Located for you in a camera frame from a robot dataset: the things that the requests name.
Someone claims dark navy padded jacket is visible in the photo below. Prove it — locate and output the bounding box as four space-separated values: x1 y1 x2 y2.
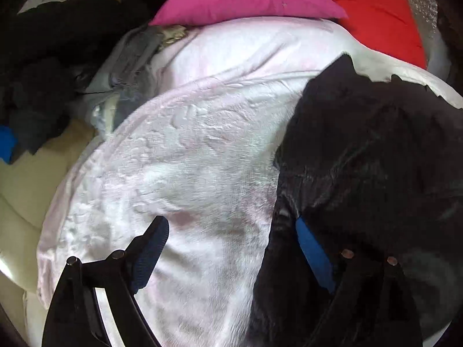
245 55 462 346

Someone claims pink pillow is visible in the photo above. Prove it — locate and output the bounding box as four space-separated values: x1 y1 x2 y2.
149 0 348 27

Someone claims grey folded garment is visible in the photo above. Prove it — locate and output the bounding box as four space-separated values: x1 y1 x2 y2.
78 25 188 138

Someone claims pile of black clothes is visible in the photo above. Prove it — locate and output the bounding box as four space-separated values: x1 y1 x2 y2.
1 0 130 154

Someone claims red pillow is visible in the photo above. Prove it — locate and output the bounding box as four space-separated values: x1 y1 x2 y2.
333 0 426 69

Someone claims cream mattress edge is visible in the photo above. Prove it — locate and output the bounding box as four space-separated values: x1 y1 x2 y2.
0 121 95 293

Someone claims blue cloth item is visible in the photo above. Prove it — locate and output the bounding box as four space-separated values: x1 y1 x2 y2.
0 125 17 164

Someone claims white pink embossed bedspread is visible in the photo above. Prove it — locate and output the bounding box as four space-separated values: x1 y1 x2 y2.
37 17 462 346

